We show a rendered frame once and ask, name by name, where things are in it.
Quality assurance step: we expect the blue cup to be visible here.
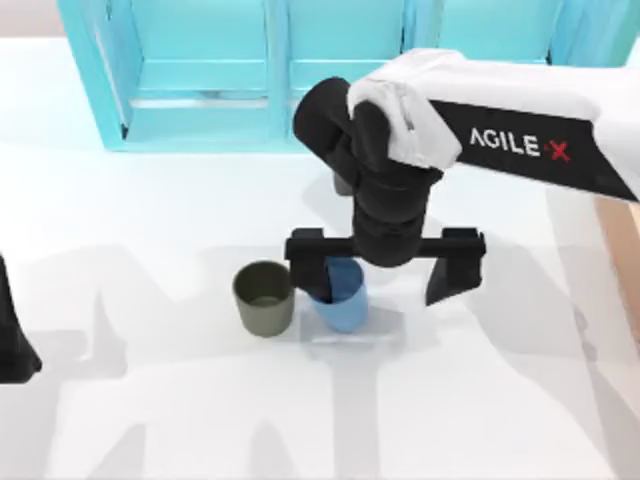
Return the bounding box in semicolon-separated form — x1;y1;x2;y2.
306;257;369;335

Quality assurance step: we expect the olive green cup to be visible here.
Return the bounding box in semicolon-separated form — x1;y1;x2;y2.
231;261;294;339

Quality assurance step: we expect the light blue rack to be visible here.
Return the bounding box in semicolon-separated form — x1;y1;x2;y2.
55;0;640;155

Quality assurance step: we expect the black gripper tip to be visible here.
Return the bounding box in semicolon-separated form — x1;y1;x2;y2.
0;254;43;385

